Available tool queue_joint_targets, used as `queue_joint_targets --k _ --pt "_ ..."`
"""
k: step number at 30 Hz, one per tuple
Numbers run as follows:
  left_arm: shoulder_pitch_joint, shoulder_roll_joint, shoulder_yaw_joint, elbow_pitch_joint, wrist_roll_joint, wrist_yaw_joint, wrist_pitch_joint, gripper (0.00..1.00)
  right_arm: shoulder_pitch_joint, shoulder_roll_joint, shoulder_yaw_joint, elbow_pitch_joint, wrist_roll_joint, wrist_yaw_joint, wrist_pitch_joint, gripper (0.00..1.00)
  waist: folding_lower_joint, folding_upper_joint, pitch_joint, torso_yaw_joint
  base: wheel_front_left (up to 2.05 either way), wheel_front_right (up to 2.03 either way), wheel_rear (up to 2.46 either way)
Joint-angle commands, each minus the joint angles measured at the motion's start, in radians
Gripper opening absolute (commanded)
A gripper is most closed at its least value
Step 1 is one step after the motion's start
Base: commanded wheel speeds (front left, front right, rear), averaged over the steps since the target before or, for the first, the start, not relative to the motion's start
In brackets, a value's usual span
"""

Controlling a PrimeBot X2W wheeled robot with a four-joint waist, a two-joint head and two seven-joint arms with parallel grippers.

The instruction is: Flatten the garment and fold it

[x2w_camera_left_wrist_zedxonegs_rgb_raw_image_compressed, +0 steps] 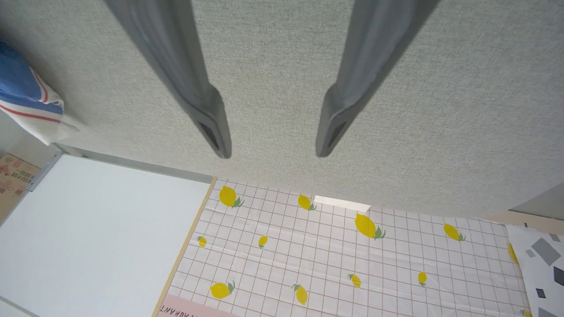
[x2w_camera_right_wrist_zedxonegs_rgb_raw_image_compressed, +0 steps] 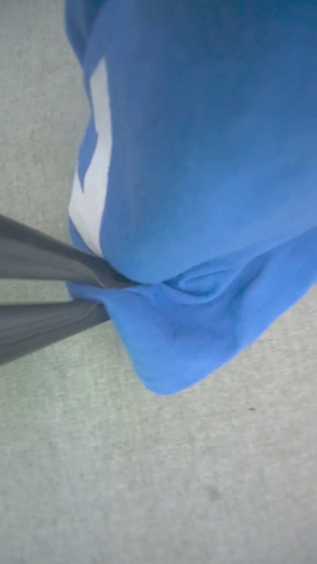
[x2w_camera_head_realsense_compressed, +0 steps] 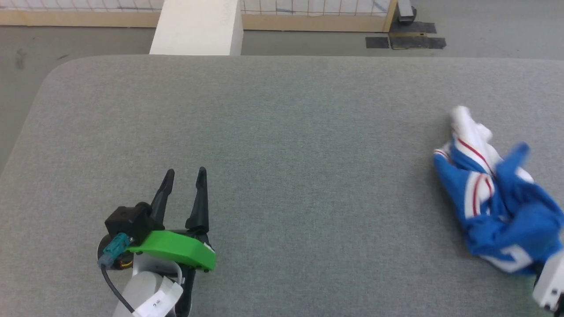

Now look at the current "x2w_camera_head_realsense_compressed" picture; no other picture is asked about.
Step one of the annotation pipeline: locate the white rectangular pillar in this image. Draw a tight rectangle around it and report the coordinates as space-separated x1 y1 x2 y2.
150 0 244 56

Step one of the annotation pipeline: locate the wooden framed net fence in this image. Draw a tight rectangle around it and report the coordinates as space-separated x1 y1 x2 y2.
0 0 398 33

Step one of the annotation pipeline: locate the grey metal floor stand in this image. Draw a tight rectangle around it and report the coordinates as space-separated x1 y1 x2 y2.
396 0 417 24

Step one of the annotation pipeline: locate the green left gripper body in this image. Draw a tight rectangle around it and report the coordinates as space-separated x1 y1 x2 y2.
127 230 216 317

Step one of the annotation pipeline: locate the grey fabric cushion surface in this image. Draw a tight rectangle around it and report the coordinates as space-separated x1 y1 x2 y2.
0 55 564 317

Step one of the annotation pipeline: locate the thin black cable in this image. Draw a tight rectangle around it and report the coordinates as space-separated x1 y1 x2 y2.
100 262 135 316

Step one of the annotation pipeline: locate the white paper label strap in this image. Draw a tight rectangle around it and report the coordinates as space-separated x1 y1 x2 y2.
132 276 184 317

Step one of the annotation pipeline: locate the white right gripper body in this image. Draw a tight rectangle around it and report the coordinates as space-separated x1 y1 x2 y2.
532 250 564 313

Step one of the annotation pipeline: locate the teal cable connector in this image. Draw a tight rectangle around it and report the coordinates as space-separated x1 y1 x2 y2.
98 233 131 267

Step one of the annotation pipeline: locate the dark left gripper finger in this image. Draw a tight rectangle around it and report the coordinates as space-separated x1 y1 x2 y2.
185 166 210 234
150 169 175 223

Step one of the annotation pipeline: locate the blue white red sports jersey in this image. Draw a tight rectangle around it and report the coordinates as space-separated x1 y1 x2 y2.
433 106 564 276

